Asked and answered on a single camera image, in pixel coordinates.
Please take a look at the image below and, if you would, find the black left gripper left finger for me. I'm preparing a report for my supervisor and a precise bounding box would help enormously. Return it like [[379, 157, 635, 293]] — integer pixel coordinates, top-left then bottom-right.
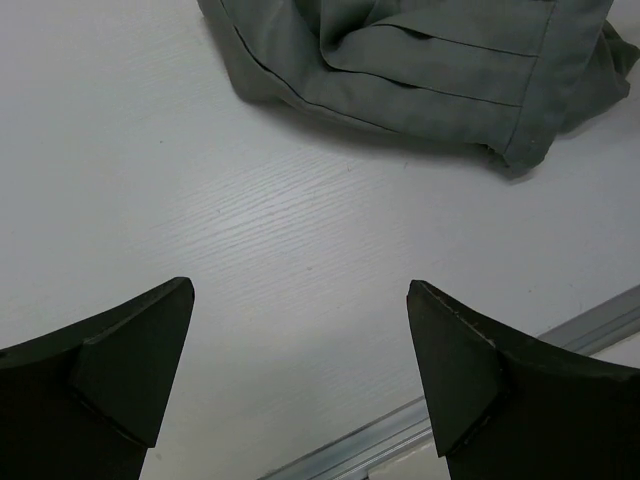
[[1, 277, 194, 479]]

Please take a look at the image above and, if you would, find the grey pleated skirt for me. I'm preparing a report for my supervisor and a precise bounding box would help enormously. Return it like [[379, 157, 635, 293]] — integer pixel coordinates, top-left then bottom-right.
[[199, 1, 639, 171]]

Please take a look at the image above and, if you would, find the aluminium table edge rail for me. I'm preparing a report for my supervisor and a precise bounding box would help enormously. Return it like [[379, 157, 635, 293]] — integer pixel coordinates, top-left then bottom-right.
[[273, 281, 639, 479]]

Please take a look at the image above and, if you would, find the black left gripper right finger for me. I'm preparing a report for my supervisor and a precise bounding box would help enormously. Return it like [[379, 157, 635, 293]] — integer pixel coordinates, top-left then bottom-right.
[[407, 280, 639, 479]]

